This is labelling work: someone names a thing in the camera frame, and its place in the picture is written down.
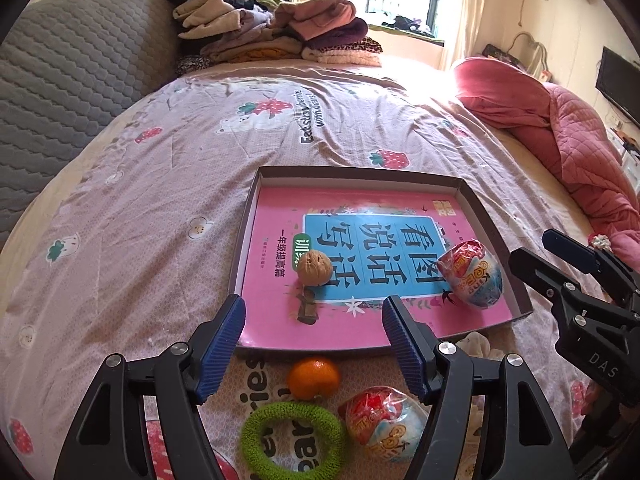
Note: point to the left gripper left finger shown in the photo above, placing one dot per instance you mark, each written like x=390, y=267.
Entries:
x=213, y=345

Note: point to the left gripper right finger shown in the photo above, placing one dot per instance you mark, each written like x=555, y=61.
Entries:
x=413, y=344

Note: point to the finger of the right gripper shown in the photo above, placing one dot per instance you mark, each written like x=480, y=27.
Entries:
x=571, y=251
x=538, y=274

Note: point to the orange tangerine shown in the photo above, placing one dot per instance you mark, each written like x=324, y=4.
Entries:
x=312, y=378

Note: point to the green knitted hair scrunchie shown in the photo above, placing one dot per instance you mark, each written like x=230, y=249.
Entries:
x=329, y=428

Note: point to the small toys at bedside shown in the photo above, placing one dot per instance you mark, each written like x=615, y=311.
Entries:
x=599, y=242

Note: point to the surprise egg in tray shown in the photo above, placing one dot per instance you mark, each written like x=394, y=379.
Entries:
x=472, y=273

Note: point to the brown walnut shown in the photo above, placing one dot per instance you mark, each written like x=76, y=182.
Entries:
x=314, y=268

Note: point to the pink quilted duvet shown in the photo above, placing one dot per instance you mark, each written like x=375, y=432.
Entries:
x=567, y=136

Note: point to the shallow brown cardboard tray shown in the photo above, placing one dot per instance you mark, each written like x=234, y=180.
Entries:
x=372, y=259

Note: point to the black television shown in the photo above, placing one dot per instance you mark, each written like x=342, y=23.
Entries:
x=618, y=81

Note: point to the grey quilted headboard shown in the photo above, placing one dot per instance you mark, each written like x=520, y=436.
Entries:
x=68, y=68

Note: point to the pile of folded clothes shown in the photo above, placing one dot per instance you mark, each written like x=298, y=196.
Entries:
x=214, y=32

